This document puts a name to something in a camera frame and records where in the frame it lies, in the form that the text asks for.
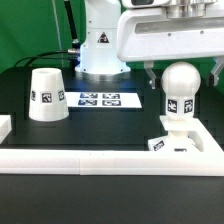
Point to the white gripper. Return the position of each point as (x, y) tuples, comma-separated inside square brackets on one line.
[(148, 35)]

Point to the white lamp bulb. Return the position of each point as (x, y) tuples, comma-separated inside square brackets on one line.
[(180, 82)]

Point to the white lamp base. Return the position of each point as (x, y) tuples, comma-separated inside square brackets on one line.
[(177, 138)]

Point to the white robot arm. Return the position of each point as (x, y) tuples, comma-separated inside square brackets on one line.
[(98, 54)]

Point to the white lamp shade cone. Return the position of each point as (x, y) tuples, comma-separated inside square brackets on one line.
[(47, 95)]

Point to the white marker sheet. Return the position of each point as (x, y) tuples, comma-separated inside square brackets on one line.
[(102, 100)]

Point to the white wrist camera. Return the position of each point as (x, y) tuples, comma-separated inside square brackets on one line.
[(131, 4)]

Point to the white frame border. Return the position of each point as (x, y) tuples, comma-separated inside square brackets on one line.
[(208, 161)]

